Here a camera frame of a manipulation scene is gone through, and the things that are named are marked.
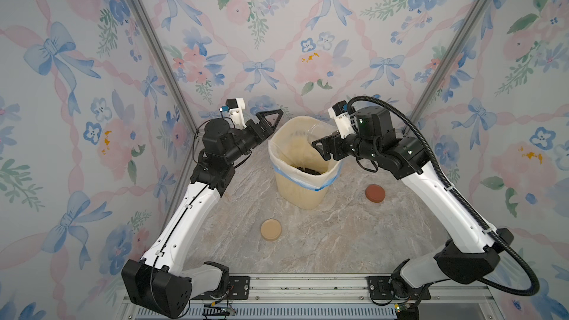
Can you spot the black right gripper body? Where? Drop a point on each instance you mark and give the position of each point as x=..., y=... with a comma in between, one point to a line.
x=351, y=145

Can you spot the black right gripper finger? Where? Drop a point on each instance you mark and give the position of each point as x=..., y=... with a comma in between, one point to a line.
x=327, y=153
x=323, y=143

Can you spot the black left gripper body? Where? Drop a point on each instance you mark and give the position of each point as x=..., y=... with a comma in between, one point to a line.
x=246, y=141

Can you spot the red jar lid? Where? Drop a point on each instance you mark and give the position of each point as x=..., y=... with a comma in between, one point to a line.
x=375, y=193

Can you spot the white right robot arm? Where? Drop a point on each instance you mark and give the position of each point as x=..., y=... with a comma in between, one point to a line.
x=470, y=253

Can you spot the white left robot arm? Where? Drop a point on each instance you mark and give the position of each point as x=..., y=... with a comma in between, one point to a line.
x=156, y=281

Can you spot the translucent bin liner blue band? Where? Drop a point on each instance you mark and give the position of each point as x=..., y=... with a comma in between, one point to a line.
x=290, y=152

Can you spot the cream ribbed trash bin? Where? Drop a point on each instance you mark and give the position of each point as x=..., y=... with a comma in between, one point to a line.
x=306, y=194

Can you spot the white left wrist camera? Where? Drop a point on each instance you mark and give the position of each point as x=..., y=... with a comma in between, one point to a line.
x=235, y=110

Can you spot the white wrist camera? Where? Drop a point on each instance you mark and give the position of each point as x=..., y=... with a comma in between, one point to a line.
x=341, y=117
x=235, y=110

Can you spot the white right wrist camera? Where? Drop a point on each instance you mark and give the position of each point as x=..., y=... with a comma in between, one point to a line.
x=341, y=117

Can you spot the aluminium mounting rail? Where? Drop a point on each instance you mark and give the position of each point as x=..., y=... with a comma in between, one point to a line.
x=340, y=296

